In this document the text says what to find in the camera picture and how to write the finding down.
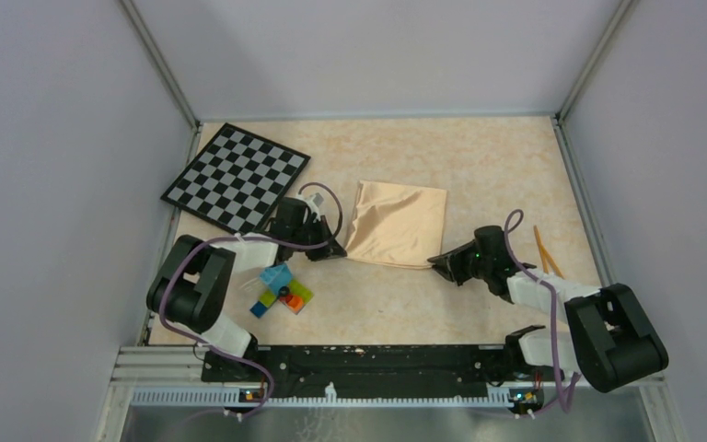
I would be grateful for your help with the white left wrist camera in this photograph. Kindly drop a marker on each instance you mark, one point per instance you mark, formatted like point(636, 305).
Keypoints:
point(314, 202)

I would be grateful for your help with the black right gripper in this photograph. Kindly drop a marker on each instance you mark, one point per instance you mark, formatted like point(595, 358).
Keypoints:
point(448, 264)

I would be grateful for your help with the black white checkerboard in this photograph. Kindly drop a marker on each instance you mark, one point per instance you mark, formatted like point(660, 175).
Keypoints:
point(236, 181)

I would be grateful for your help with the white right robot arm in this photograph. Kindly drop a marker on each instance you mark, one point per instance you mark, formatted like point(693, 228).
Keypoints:
point(600, 333)

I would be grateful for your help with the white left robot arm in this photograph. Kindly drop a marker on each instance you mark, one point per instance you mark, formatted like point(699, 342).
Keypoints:
point(190, 288)

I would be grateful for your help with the colourful toy block pile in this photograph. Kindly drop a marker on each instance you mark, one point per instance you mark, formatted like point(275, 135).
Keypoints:
point(277, 285)

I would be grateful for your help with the orange cloth napkin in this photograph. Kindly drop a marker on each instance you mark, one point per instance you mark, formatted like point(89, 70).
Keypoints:
point(396, 225)

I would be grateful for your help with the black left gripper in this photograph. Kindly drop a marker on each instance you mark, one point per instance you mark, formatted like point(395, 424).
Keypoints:
point(330, 250)

